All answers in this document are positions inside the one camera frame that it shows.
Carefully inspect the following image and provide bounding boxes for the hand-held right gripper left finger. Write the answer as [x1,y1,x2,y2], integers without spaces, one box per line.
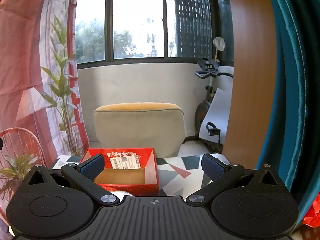
[27,154,120,207]

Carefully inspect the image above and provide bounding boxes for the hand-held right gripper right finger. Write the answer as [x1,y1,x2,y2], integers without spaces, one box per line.
[186,153,283,206]

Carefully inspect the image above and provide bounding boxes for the white fluffy soft item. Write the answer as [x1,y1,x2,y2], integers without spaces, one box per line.
[111,189,133,197]

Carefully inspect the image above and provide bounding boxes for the red strawberry print cardboard box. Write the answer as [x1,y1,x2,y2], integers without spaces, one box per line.
[79,147,160,196]

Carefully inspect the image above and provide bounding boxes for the geometric patterned tablecloth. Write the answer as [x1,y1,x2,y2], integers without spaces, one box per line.
[51,153,231,197]

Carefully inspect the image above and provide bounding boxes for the white board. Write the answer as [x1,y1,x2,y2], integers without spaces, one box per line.
[199,88,233,146]

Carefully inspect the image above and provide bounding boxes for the beige armchair with yellow top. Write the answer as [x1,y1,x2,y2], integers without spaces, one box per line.
[93,102,186,158]

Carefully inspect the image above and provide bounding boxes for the black exercise bike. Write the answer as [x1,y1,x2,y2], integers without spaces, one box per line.
[195,57,234,153]

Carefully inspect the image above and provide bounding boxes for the brown wooden door panel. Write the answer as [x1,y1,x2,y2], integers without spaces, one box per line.
[222,0,278,168]

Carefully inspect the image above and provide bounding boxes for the teal curtain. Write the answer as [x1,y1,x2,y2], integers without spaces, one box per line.
[254,0,320,218]

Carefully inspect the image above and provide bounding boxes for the red shiny bag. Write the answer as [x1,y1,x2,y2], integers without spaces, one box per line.
[302,199,320,228]

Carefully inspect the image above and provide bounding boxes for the white net on stick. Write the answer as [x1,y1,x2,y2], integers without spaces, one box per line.
[213,37,226,62]

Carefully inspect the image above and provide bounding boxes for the dark framed window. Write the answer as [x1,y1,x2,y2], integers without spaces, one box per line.
[74,0,234,68]

